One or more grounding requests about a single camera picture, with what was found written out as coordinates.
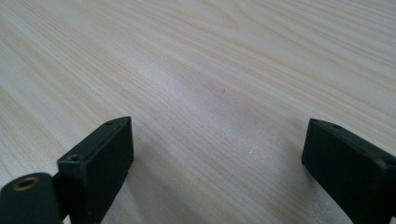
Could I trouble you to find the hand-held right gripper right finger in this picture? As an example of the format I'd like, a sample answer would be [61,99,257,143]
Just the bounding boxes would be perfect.
[301,118,396,224]

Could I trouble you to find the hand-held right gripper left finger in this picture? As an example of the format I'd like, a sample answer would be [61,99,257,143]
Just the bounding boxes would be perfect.
[57,116,135,224]

